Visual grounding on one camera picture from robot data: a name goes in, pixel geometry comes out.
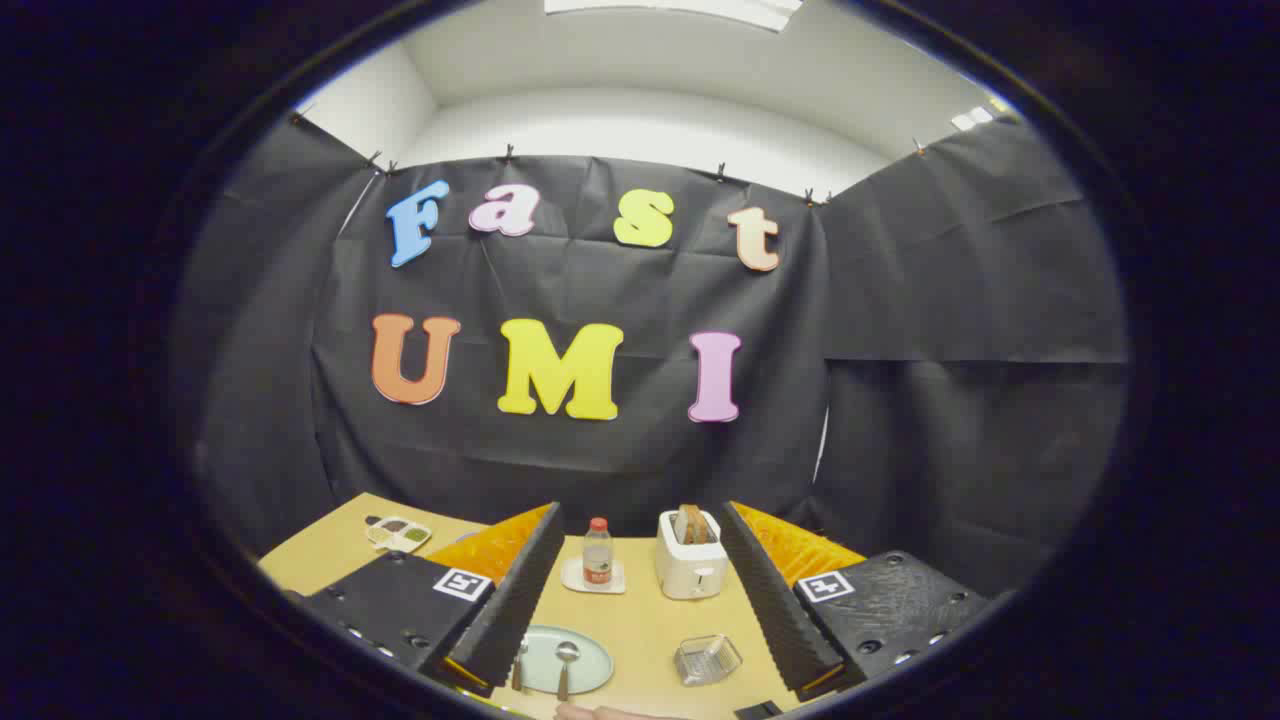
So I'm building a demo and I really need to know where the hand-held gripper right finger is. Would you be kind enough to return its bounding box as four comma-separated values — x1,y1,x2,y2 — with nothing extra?
718,500,996,703

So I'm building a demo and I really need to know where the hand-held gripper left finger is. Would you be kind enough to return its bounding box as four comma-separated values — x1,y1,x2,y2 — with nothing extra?
285,502,566,699

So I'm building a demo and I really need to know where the white square coaster tray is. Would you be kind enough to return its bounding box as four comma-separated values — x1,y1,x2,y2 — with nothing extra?
560,557,627,595

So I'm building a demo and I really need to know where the white toaster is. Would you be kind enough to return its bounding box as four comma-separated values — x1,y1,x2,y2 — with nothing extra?
655,510,729,601

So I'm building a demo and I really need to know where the clear water bottle red cap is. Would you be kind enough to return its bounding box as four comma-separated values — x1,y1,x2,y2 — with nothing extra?
583,517,613,588

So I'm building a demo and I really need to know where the light green plate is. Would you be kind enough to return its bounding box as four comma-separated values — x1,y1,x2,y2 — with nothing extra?
515,625,614,696

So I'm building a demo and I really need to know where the white divided sauce dish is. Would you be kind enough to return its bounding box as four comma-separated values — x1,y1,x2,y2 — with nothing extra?
365,515,433,553

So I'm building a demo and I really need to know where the ceiling light panel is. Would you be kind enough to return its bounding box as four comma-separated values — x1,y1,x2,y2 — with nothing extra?
545,0,803,33

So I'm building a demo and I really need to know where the metal wire drain basket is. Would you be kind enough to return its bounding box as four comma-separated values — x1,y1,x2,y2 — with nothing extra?
673,634,743,687

